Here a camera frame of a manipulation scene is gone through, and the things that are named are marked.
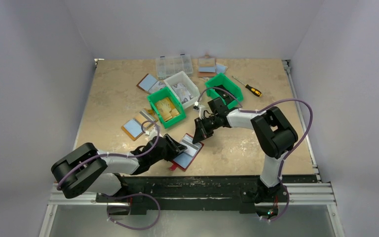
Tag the red card holder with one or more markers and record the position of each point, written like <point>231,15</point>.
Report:
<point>184,160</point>

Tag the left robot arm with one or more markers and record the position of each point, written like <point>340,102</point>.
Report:
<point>85,169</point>

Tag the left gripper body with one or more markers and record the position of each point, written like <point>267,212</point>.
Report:
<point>167,154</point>

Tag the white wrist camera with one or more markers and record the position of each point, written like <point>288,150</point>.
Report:
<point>151,133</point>
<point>200,109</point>

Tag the green bin with gold cards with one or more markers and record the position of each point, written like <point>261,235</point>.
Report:
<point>166,92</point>

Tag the tan open card holder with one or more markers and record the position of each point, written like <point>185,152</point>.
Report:
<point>133,127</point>

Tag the yellow black screwdriver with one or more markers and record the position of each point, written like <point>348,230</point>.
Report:
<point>253,90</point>

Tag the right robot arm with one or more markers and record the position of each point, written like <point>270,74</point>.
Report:
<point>275,134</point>

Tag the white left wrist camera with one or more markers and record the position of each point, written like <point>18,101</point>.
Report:
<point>151,133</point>

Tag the silver VIP card stack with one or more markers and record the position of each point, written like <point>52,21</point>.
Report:
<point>182,92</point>

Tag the clear compartment organizer box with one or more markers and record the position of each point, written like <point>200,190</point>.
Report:
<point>167,66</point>

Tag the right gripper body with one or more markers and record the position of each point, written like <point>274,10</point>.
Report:
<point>204,124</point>

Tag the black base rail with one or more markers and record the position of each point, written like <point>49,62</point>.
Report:
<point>195,193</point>

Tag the brown open card holder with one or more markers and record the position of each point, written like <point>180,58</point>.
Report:
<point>149,84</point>

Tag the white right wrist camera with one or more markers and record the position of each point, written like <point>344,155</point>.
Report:
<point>200,109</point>

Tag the white plastic bin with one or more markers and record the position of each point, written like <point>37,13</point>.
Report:
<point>183,78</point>

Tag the green bin with black cards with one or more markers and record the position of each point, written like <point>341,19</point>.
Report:
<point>221,79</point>

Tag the black VIP card stack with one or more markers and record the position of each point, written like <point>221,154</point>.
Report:
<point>224,94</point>

